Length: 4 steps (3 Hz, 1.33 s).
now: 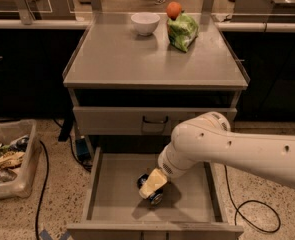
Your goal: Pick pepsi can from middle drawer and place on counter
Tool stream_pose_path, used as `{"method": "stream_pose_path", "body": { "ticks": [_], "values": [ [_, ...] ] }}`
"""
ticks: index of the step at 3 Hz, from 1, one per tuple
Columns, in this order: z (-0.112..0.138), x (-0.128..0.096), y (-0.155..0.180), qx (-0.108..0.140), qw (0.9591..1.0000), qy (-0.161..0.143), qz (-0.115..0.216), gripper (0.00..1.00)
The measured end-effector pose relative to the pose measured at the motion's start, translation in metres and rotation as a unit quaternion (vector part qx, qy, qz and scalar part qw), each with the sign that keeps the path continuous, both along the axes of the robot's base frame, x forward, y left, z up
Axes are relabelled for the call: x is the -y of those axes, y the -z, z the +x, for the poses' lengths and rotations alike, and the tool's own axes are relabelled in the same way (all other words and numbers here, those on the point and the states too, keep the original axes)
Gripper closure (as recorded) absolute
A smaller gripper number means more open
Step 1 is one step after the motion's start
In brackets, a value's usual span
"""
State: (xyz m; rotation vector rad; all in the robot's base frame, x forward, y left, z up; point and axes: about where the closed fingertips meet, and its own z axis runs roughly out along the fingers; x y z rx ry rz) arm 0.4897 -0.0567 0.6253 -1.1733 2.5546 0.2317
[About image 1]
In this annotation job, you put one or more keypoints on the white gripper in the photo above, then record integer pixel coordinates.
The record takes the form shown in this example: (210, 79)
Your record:
(168, 165)

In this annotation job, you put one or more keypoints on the blue pepsi can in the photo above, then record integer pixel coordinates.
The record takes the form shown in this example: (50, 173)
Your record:
(156, 197)

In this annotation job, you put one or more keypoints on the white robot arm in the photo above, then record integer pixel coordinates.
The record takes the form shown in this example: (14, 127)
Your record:
(208, 138)

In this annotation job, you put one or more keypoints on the open grey middle drawer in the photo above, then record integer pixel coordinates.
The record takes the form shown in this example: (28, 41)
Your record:
(191, 207)

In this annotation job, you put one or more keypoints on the closed grey top drawer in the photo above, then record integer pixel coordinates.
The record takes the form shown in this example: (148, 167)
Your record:
(128, 120)

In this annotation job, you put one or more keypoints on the grey drawer cabinet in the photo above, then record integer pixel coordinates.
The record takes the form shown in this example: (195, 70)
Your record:
(113, 66)

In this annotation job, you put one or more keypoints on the blue power adapter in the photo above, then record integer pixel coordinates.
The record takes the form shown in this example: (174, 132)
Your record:
(82, 151)

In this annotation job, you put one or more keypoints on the dark chip bag in bin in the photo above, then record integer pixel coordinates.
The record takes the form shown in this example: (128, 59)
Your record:
(20, 144)

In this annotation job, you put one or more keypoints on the yellow snack bag in bin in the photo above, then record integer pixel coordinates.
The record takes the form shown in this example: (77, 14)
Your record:
(11, 159)

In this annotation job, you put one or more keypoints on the green chip bag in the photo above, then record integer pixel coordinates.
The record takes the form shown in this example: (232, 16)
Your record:
(182, 31)

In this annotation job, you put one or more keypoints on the white ceramic bowl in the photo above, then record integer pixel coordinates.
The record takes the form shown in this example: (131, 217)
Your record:
(145, 23)

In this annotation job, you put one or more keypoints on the clear plastic bin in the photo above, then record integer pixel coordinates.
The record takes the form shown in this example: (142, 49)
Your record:
(22, 185)

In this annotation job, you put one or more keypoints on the orange fruit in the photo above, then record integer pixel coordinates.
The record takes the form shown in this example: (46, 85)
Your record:
(173, 10)

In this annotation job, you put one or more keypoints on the black drawer handle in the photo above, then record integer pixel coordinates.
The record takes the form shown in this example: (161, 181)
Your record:
(147, 121)

